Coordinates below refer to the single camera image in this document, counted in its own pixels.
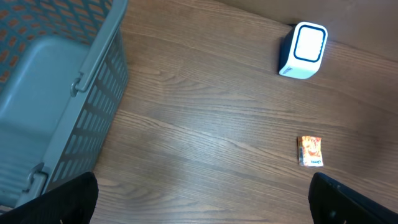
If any grey plastic mesh basket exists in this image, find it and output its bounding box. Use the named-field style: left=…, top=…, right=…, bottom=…
left=1, top=0, right=129, bottom=208

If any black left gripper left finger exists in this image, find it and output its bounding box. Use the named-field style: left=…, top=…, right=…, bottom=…
left=1, top=172, right=99, bottom=224

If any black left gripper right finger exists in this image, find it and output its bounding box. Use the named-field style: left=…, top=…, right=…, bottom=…
left=308, top=172, right=397, bottom=224

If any white barcode scanner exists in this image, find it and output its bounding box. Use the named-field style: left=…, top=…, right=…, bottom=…
left=279, top=22, right=328, bottom=80

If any small orange snack packet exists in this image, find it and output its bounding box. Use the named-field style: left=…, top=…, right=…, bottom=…
left=297, top=136, right=323, bottom=167

